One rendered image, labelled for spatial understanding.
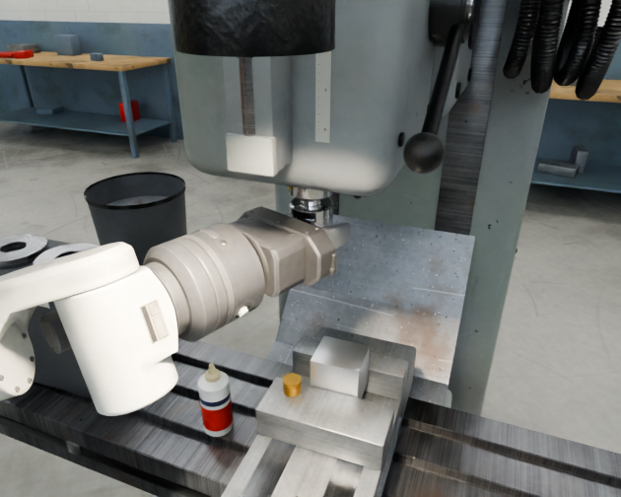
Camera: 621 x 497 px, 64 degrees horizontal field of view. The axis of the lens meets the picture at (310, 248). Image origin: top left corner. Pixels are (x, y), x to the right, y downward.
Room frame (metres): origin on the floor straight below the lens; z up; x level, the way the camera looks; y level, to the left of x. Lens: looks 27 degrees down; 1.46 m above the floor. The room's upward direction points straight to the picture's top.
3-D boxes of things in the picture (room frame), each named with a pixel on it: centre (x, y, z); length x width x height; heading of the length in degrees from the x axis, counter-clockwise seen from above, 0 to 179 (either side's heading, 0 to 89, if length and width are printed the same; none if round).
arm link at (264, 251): (0.42, 0.06, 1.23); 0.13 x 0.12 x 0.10; 48
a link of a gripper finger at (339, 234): (0.46, -0.02, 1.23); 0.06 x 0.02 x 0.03; 138
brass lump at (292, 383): (0.45, 0.02, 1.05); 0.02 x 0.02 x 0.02
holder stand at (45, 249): (0.63, 0.39, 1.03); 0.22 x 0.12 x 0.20; 72
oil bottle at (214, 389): (0.50, 0.13, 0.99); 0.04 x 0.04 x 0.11
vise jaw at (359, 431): (0.42, -0.02, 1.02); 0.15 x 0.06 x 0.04; 70
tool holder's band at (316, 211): (0.49, 0.00, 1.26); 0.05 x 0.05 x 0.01
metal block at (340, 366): (0.47, -0.04, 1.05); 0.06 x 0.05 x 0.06; 70
